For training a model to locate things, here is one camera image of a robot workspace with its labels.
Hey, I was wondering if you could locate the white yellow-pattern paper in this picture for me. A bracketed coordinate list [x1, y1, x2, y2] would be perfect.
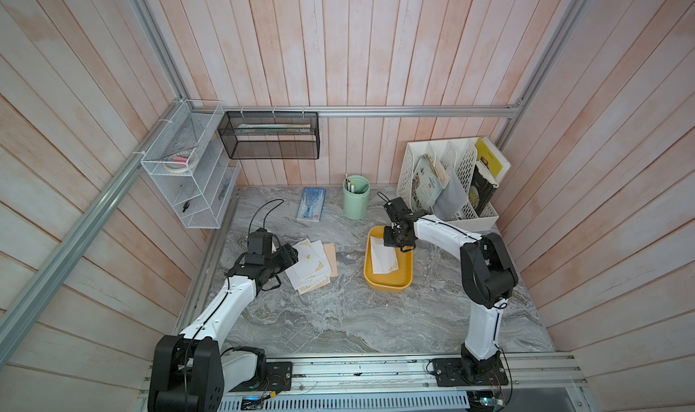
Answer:
[285, 239, 320, 292]
[311, 240, 331, 283]

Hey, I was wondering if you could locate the pink lined paper sheet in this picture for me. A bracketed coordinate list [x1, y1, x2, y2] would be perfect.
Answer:
[323, 243, 338, 278]

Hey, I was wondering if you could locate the yellow plastic storage box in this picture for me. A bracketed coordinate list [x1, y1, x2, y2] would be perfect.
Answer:
[364, 226, 414, 293]

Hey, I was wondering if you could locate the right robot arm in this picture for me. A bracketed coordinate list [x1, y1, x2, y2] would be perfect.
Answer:
[384, 198, 519, 372]

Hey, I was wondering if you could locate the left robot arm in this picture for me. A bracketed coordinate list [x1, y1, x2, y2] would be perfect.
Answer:
[148, 228, 299, 411]

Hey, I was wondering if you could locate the stack of stationery paper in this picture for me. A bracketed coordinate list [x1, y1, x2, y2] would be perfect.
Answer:
[370, 237, 398, 275]

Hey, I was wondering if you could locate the blue booklet on table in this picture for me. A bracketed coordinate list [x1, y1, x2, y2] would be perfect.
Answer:
[296, 187, 327, 222]

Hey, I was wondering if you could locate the illustrated magazine in organizer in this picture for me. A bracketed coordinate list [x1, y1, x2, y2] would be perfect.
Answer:
[412, 153, 451, 211]

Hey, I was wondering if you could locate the white plastic file organizer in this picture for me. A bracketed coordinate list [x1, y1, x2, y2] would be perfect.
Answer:
[396, 138, 499, 231]

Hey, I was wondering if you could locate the grey folder in organizer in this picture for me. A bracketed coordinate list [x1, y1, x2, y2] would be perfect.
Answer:
[433, 168, 469, 220]

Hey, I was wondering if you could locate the green pen holder cup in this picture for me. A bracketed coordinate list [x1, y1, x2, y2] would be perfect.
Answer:
[342, 175, 370, 220]

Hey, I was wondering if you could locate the dark book in organizer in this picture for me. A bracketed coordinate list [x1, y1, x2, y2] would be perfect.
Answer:
[469, 161, 499, 217]

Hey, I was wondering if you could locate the yellow book in organizer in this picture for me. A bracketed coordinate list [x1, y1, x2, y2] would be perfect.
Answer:
[475, 137, 511, 182]

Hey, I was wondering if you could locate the tape roll on shelf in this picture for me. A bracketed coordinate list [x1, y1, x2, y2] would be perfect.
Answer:
[163, 152, 197, 174]

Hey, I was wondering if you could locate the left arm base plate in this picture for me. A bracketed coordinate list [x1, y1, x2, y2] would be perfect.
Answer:
[222, 361, 293, 392]

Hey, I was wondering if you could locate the black mesh wall basket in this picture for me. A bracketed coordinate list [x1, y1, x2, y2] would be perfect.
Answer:
[217, 110, 320, 160]

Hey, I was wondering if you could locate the white mesh wall shelf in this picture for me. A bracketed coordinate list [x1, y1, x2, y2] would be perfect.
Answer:
[141, 99, 241, 229]

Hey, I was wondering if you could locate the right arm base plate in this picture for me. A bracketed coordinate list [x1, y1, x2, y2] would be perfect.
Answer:
[431, 354, 510, 388]

